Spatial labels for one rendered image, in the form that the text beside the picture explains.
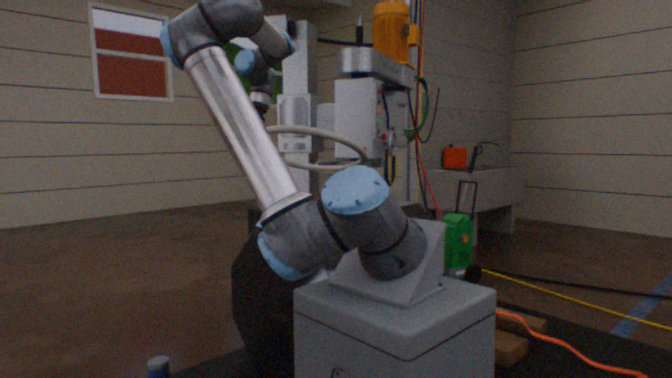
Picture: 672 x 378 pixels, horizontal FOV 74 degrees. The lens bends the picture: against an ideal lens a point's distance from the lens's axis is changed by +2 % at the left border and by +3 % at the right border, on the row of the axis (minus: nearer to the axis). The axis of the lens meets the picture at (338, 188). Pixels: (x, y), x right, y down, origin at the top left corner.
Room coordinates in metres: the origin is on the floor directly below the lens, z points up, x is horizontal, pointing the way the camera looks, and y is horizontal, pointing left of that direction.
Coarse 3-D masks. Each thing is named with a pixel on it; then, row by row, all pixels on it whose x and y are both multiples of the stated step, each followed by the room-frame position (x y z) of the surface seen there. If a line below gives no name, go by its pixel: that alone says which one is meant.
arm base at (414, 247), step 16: (416, 224) 1.15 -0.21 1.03; (400, 240) 1.05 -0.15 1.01; (416, 240) 1.09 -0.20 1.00; (368, 256) 1.08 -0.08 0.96; (384, 256) 1.06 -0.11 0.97; (400, 256) 1.06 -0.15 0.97; (416, 256) 1.08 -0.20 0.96; (368, 272) 1.12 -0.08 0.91; (384, 272) 1.08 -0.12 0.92; (400, 272) 1.07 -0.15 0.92
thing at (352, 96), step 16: (336, 80) 2.39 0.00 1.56; (352, 80) 2.35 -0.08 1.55; (368, 80) 2.32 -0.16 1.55; (336, 96) 2.39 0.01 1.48; (352, 96) 2.35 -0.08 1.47; (368, 96) 2.32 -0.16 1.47; (336, 112) 2.39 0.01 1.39; (352, 112) 2.35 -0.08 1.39; (368, 112) 2.32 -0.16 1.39; (336, 128) 2.39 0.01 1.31; (352, 128) 2.35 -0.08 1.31; (368, 128) 2.32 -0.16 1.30; (336, 144) 2.39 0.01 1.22; (368, 144) 2.32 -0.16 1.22; (352, 160) 2.41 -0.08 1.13
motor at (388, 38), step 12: (384, 12) 2.96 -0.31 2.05; (396, 12) 2.95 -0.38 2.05; (408, 12) 3.02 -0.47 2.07; (384, 24) 2.96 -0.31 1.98; (396, 24) 2.96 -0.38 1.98; (408, 24) 2.95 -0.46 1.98; (384, 36) 2.96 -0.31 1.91; (396, 36) 2.96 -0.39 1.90; (408, 36) 2.98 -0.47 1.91; (384, 48) 2.96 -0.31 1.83; (396, 48) 2.96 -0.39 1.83; (408, 48) 3.02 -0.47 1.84; (396, 60) 2.96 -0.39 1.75; (408, 60) 3.02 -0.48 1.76
